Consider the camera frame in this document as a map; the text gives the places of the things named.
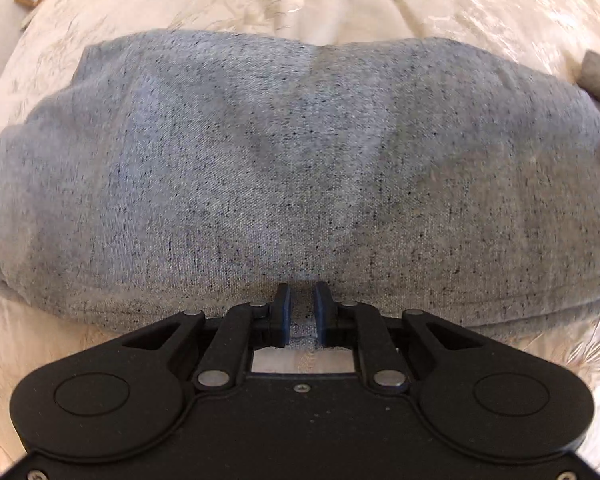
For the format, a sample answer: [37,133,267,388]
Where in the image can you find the cream floral bedspread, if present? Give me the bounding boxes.
[0,0,600,476]

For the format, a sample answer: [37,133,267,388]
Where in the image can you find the grey speckled pants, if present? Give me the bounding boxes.
[0,30,600,348]

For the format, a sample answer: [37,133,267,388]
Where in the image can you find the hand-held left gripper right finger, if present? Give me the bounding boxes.
[313,281,484,394]

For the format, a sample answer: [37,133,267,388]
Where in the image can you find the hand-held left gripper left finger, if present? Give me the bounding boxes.
[122,282,291,392]

